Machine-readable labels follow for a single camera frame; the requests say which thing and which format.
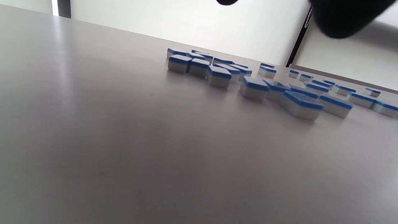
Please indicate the person's left hand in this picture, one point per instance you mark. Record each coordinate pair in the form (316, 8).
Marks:
(342, 18)

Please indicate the wide white roller blind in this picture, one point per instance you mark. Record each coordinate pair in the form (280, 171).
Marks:
(186, 21)

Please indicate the black window frame post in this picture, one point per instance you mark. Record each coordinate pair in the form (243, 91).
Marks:
(63, 7)
(299, 39)

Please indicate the blue mahjong tiles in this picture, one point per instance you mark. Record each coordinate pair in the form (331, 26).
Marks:
(253, 88)

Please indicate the grey roller blind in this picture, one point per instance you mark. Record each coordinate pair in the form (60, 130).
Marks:
(357, 59)
(25, 4)

